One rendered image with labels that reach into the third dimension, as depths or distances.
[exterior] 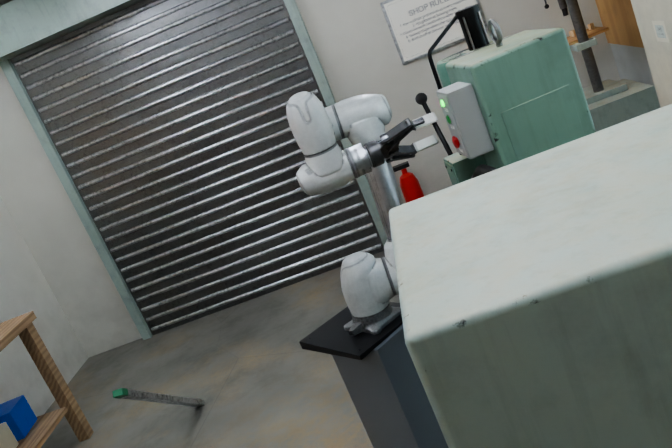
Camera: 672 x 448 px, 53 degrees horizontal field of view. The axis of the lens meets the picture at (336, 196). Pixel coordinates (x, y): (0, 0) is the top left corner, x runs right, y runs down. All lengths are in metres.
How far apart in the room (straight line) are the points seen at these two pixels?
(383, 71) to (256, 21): 0.96
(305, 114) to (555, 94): 0.67
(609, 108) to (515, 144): 2.70
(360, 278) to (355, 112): 0.61
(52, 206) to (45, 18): 1.45
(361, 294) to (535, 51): 1.30
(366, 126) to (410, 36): 2.52
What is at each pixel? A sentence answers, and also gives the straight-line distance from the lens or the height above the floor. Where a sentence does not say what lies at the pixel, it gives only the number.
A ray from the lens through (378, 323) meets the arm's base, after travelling 2.58.
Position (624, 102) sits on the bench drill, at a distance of 4.24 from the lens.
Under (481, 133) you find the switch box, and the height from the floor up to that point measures 1.37.
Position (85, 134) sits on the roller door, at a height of 1.66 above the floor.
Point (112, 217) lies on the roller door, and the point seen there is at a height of 1.01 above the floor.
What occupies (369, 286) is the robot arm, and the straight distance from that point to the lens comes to 2.53.
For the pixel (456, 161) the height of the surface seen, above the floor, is 1.30.
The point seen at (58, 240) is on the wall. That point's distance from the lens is 5.70.
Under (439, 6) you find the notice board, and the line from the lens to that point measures 4.91.
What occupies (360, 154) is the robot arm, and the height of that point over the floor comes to 1.35.
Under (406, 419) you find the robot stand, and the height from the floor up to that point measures 0.30.
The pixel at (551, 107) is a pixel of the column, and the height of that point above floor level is 1.37.
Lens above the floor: 1.71
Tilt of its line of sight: 13 degrees down
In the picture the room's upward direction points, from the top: 23 degrees counter-clockwise
